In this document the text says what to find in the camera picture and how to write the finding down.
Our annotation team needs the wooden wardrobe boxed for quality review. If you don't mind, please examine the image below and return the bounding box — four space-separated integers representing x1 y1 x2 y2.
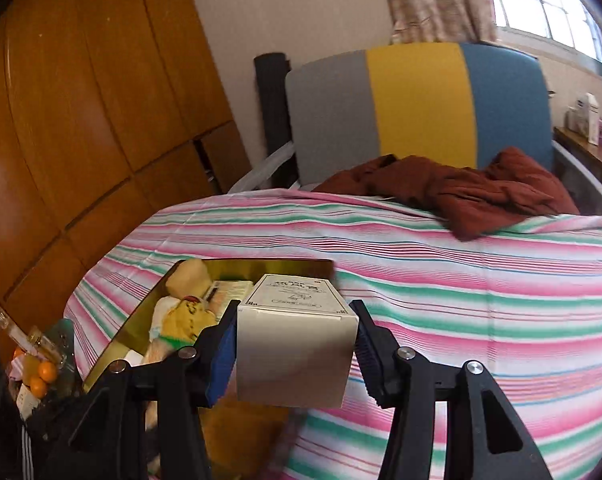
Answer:
0 0 253 342

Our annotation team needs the maroon cloth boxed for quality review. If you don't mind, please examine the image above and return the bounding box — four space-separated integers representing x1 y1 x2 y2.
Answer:
311 147 582 242

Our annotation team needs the pale cream snack packet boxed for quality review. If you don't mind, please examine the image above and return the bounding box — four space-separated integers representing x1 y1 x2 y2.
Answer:
125 346 158 367

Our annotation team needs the wooden desk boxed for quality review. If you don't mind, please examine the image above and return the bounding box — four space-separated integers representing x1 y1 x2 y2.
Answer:
553 125 602 186

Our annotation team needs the white box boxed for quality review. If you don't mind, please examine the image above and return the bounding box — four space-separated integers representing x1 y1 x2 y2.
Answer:
566 100 588 132

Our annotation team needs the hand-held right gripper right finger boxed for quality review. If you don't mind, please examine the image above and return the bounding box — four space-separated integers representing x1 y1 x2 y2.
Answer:
350 300 554 480

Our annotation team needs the yellow snack packet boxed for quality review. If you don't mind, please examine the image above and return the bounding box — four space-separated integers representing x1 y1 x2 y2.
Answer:
153 297 218 349

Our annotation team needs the cream cardboard box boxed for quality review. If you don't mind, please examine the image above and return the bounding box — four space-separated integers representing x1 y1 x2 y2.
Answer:
236 274 360 410

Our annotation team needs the green glass side table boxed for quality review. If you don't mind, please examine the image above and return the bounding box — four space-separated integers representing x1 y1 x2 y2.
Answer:
28 317 78 367

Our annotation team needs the glass bottle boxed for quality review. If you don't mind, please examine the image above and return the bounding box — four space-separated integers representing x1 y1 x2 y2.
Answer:
26 327 65 362

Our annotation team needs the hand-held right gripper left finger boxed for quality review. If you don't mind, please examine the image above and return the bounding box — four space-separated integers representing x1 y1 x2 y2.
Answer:
68 301 240 480

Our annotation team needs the yellow fruit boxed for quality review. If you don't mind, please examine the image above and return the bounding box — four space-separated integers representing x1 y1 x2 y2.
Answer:
21 355 40 386

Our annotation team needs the white carton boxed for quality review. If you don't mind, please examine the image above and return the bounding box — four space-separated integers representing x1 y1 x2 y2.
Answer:
583 92 602 144

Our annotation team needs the pink green striped bed sheet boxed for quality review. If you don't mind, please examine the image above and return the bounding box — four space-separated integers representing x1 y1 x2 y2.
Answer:
64 189 602 480

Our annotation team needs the clear plastic tube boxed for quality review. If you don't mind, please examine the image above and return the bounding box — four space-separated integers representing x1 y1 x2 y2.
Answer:
0 305 33 352

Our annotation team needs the beige patterned curtain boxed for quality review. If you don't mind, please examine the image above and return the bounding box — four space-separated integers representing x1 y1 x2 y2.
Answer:
378 0 500 46

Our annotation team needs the gold metal tin box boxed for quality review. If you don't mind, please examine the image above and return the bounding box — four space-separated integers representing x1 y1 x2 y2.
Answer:
81 258 335 480

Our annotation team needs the cracker packet with green edge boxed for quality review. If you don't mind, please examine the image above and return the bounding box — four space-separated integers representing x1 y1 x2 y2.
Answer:
208 280 258 307

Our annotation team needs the grey metal bed rail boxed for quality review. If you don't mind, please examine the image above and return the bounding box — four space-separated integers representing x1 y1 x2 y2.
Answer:
553 140 602 217

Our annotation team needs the beige round snack packet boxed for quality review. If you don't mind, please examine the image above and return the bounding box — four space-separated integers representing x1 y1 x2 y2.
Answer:
165 260 213 302

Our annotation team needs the white wrapped bed rail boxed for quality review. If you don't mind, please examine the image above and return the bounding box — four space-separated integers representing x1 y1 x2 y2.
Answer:
226 142 297 194

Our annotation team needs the grey yellow blue headboard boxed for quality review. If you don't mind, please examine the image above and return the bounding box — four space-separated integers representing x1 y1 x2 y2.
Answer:
285 42 554 189

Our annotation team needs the window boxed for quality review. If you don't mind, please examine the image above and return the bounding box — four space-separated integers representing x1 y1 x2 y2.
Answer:
483 0 602 79

